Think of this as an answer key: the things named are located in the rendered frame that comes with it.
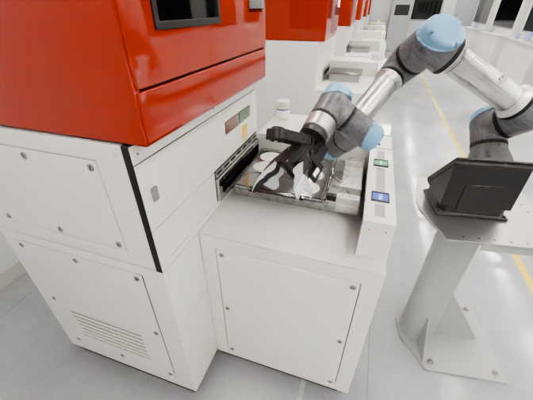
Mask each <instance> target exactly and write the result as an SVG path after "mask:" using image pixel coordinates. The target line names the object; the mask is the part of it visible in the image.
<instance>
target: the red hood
mask: <svg viewBox="0 0 533 400"><path fill-rule="evenodd" d="M265 47H266V0H0V125H7V126H12V127H18V128H23V129H33V130H39V131H44V132H50V133H59V134H65V135H71V136H76V137H86V138H91V139H97V140H107V141H112V142H118V143H123V144H131V145H136V146H141V147H149V146H150V145H152V144H154V143H155V142H157V141H158V140H161V139H162V138H164V137H165V136H167V135H169V134H170V133H172V132H174V131H175V130H177V129H179V128H181V127H182V126H184V125H185V124H187V123H189V122H190V121H192V120H193V119H195V118H197V117H199V116H201V115H202V114H204V113H205V112H207V111H209V110H211V109H212V108H214V107H215V106H218V105H219V104H221V103H222V102H224V101H226V100H227V99H229V98H231V97H232V96H234V95H235V94H238V93H239V92H241V91H242V90H244V89H246V88H247V87H249V86H250V85H252V84H254V83H256V82H258V81H259V80H260V79H262V78H264V77H265V75H266V49H265Z"/></svg>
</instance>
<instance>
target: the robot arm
mask: <svg viewBox="0 0 533 400"><path fill-rule="evenodd" d="M461 24H462V23H461V22H460V20H459V19H457V18H456V17H454V16H452V15H450V14H447V13H439V14H436V15H433V16H432V17H430V18H429V19H427V20H426V21H425V22H424V23H422V24H421V25H420V26H419V27H418V29H417V30H416V31H414V32H413V33H412V34H411V35H410V36H409V37H408V38H407V39H406V40H404V41H403V42H402V43H401V44H400V45H399V46H398V47H397V48H396V49H395V50H394V51H393V52H392V54H391V55H390V56H389V58H388V59H387V60H386V61H385V63H384V64H383V66H382V67H381V69H380V70H379V71H378V72H377V74H376V75H375V77H374V81H373V83H372V84H371V85H370V86H369V87H368V89H367V90H366V91H365V92H364V94H363V95H362V96H361V97H360V99H359V100H358V101H357V102H356V103H355V104H353V103H352V102H351V99H352V92H351V90H350V88H349V87H348V86H347V85H345V84H343V83H331V84H330V85H328V86H327V87H326V89H325V90H324V92H323V93H322V94H321V95H320V97H319V100H318V101H317V103H316V105H315V106H314V107H313V110H312V111H311V113H310V114H309V116H308V117H307V119H306V120H305V123H304V124H303V126H302V128H301V130H300V132H296V131H293V130H289V129H284V128H283V127H281V126H272V128H269V129H266V140H270V141H272V142H275V143H284V144H291V146H289V147H288V148H286V149H285V150H284V151H283V152H282V153H281V154H279V155H278V156H276V157H275V158H273V159H272V160H271V161H270V162H269V164H268V165H267V166H266V167H265V169H264V170H263V172H262V174H261V175H260V176H259V178H258V179H257V181H256V183H255V185H254V187H253V189H252V192H253V193H255V192H256V191H257V190H258V189H259V188H260V187H261V186H262V185H264V186H266V187H269V188H270V189H272V190H275V189H277V188H278V187H279V181H278V179H279V178H280V177H281V176H282V175H283V173H284V169H285V170H286V174H287V176H288V177H289V178H290V179H292V180H293V182H294V186H293V192H294V196H295V198H296V199H299V198H300V196H301V194H302V192H303V190H305V191H307V192H308V193H310V194H312V193H313V189H312V187H311V185H310V183H309V181H308V179H311V180H312V182H313V183H315V182H316V181H317V179H318V177H319V175H320V173H321V172H322V170H323V168H324V166H323V164H322V163H321V162H322V160H323V158H325V159H327V160H334V159H337V158H340V157H341V156H342V155H344V154H346V153H347V152H349V151H351V150H353V149H355V148H357V147H359V148H360V149H362V150H364V151H366V152H369V151H371V150H372V149H374V148H375V147H376V146H377V145H378V144H379V143H380V142H381V140H382V138H383V136H384V134H385V130H384V129H383V128H382V127H381V126H380V125H379V124H378V123H377V122H376V121H375V120H373V118H374V117H375V115H376V114H377V113H378V111H379V110H380V109H381V108H382V107H383V106H384V105H385V103H386V102H387V101H388V99H389V98H390V96H391V95H392V94H395V93H397V92H398V91H399V90H400V89H401V88H402V87H403V86H404V85H405V84H406V83H407V82H409V81H410V80H411V79H413V78H415V77H416V76H418V74H420V73H422V72H423V71H425V70H426V69H428V70H429V71H430V72H432V73H433V74H435V75H438V74H442V73H443V74H445V75H447V76H448V77H449V78H451V79H453V80H454V81H455V82H456V83H458V84H460V85H461V86H463V87H465V88H466V89H467V90H468V91H470V92H471V93H473V94H475V95H476V96H478V97H479V98H480V99H481V100H483V101H484V102H486V103H488V104H489V105H490V106H484V107H482V108H480V109H479V110H476V111H475V112H474V113H473V114H472V115H471V117H470V123H469V130H470V152H469V155H468V156H467V158H475V159H487V160H509V161H515V160H514V159H513V157H512V154H511V152H510V150H509V147H508V139H509V138H512V137H516V136H519V135H521V134H524V133H528V132H530V131H533V87H532V86H530V85H522V86H520V85H519V84H517V83H516V82H514V81H513V80H511V79H510V78H509V77H508V76H506V75H505V74H503V73H502V72H500V71H499V70H497V69H496V68H495V67H494V66H492V65H491V64H489V63H488V62H486V61H485V60H483V59H482V58H481V57H480V56H478V55H477V54H475V53H474V52H472V51H471V50H469V49H468V48H467V47H466V43H467V40H466V38H465V37H466V31H465V28H464V26H461ZM281 166H282V167H284V169H283V168H282V167H281ZM317 168H319V170H320V171H319V173H318V175H317V177H316V178H315V177H314V175H313V174H314V172H315V170H316V169H317Z"/></svg>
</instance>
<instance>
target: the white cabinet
mask: <svg viewBox="0 0 533 400"><path fill-rule="evenodd" d="M199 239H200V244H201V253H202V258H203V263H204V269H205V277H206V282H207V287H208V292H209V301H210V306H211V311H212V316H213V326H214V331H215V336H216V341H217V349H219V350H221V351H222V352H225V353H228V354H229V355H232V356H236V357H239V358H241V359H244V360H248V361H251V362H253V363H257V364H260V365H262V366H264V367H268V368H271V369H274V370H276V371H280V372H283V373H286V374H288V375H292V376H294V377H297V378H299V379H303V380H306V381H309V382H311V383H315V384H318V385H321V386H323V387H327V388H329V389H332V390H336V391H338V390H339V391H342V392H344V393H348V391H349V388H350V385H351V381H352V379H353V376H354V373H355V369H356V366H357V363H358V361H359V357H360V354H361V351H362V347H363V344H364V341H365V339H366V335H367V332H368V329H369V327H370V323H371V320H372V317H373V314H374V310H375V307H376V305H377V302H378V298H379V295H380V292H381V289H382V285H383V283H384V280H385V276H383V275H376V274H373V273H369V272H365V271H359V270H355V269H352V268H348V267H342V266H338V265H335V264H331V263H325V262H321V261H317V260H311V259H307V258H304V257H300V256H294V255H290V254H286V253H283V252H276V251H273V250H269V249H265V248H259V247H255V246H252V245H248V244H242V243H238V242H235V241H231V240H225V239H221V238H217V237H211V236H207V235H204V234H200V233H199Z"/></svg>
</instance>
